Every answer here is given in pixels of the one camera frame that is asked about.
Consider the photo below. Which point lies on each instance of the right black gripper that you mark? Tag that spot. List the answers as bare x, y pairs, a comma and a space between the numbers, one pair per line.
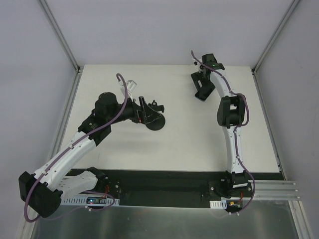
202, 81

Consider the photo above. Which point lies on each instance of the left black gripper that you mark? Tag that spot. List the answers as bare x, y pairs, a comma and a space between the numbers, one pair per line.
142, 109

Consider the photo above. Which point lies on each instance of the black smartphone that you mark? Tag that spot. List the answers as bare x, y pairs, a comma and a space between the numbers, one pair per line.
204, 92

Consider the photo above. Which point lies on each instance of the black phone stand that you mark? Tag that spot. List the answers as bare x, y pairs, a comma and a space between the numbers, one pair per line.
155, 119

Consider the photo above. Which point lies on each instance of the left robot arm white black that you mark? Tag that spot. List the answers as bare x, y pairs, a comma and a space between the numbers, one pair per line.
46, 188

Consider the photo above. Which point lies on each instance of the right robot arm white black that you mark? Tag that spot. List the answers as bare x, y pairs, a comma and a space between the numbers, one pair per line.
232, 115

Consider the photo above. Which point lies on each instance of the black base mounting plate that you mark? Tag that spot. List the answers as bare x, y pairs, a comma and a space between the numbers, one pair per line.
173, 189

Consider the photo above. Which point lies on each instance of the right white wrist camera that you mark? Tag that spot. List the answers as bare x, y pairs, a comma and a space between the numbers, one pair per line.
198, 65

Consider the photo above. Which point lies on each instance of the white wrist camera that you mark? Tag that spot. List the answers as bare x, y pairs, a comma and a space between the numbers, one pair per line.
198, 65
130, 86

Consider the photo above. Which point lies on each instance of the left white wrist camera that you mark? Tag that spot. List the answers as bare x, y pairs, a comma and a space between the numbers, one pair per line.
130, 86

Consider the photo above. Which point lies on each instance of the right aluminium corner post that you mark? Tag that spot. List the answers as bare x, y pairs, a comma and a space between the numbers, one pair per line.
276, 34

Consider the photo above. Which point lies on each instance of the aluminium corner post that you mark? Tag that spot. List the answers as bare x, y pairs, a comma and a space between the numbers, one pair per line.
276, 34
59, 34

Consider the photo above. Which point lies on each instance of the left aluminium corner post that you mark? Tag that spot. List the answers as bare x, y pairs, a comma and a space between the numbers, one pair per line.
59, 34

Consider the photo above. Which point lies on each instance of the left white cable duct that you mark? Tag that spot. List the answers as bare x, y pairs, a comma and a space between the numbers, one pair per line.
90, 200

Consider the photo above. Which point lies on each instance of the white cable duct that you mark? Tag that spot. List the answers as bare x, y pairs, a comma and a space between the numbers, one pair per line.
218, 204
90, 200

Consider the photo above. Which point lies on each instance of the right white cable duct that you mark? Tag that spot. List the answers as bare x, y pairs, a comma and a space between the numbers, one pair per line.
218, 204

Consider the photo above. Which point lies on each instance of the aluminium frame rail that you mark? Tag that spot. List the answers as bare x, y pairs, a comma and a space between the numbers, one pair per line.
276, 190

